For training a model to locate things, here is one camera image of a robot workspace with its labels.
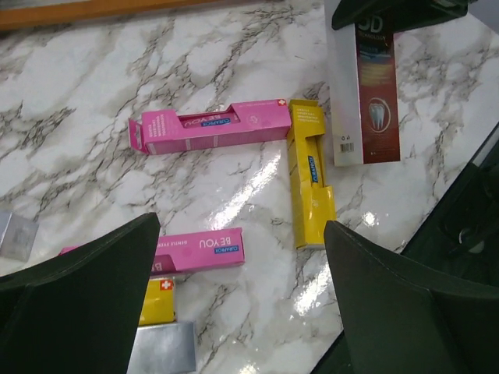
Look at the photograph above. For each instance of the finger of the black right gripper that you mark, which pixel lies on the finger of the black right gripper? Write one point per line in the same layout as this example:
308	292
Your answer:
404	15

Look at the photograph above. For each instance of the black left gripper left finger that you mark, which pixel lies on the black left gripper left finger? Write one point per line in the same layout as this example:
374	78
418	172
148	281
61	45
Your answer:
79	312

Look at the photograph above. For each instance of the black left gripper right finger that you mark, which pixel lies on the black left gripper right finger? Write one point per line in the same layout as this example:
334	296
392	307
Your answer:
400	316

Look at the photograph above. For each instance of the red Muesrgtei toothpaste box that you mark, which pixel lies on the red Muesrgtei toothpaste box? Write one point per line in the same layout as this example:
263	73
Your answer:
363	90

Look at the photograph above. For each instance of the orange wooden shelf rack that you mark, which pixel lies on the orange wooden shelf rack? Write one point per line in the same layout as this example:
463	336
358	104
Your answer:
17	15

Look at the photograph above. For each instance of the yellow Curaprox box centre left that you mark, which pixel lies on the yellow Curaprox box centre left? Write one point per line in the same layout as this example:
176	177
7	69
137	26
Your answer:
159	302

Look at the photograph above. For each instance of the yellow curaprox box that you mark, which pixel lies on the yellow curaprox box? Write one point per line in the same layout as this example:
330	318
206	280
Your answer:
159	302
312	198

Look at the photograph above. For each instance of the silver toothpaste box left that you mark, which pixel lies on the silver toothpaste box left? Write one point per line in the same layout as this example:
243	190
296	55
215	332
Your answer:
164	348

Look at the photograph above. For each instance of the silver toothpaste box near basket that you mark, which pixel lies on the silver toothpaste box near basket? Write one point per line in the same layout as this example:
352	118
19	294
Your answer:
17	236

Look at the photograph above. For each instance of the yellow Curaprox box right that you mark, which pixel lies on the yellow Curaprox box right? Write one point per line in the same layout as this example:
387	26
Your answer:
312	198

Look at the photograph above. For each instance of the pink Curaprox box centre left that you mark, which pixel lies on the pink Curaprox box centre left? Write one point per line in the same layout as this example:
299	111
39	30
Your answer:
193	252

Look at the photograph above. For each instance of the pink Curaprox box near rack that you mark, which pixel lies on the pink Curaprox box near rack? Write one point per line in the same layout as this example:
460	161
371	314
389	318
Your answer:
164	132

